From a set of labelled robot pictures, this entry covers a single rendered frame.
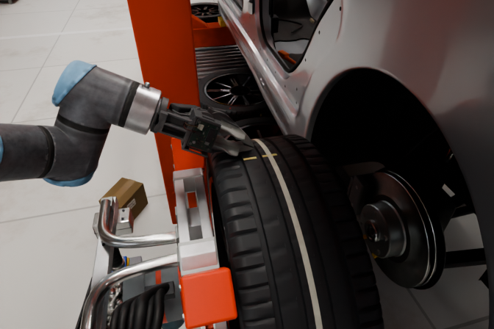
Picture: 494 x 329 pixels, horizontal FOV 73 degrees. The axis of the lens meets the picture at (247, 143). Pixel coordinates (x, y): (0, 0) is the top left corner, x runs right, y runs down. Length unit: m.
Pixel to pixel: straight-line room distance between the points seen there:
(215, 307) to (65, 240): 1.80
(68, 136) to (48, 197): 1.96
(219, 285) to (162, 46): 0.69
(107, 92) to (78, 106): 0.05
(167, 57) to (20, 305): 1.51
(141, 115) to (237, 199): 0.23
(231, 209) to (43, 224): 1.93
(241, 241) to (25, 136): 0.37
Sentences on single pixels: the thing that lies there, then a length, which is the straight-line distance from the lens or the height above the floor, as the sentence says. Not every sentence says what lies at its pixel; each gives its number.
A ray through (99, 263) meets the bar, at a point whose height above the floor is 0.98.
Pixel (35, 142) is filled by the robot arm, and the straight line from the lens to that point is 0.62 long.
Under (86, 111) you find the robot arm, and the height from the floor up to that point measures 1.31.
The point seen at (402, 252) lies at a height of 0.84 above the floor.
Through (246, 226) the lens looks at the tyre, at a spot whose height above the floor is 1.16.
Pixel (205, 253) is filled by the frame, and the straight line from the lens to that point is 0.61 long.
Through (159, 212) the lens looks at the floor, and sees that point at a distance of 2.22.
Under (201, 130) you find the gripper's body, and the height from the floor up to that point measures 1.26.
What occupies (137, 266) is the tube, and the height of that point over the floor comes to 1.01.
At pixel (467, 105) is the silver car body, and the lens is 0.61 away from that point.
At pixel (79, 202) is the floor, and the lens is 2.47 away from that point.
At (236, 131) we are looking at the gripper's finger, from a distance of 0.70.
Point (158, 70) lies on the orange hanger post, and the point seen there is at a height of 1.19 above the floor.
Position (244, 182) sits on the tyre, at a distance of 0.63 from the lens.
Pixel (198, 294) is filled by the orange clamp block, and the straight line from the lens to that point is 0.54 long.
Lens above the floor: 1.61
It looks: 37 degrees down
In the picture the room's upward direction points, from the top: straight up
